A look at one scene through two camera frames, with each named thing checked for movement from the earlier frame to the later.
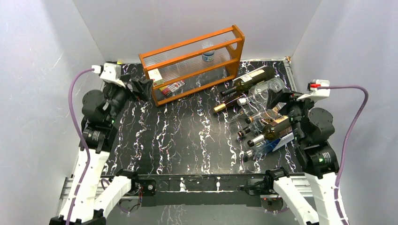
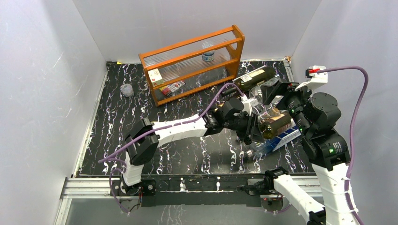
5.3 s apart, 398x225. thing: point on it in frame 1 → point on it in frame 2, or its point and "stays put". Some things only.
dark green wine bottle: x=245 y=83 stays put
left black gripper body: x=139 y=93 → x=243 y=125
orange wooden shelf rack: x=195 y=64 stays put
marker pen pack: x=175 y=88 stays put
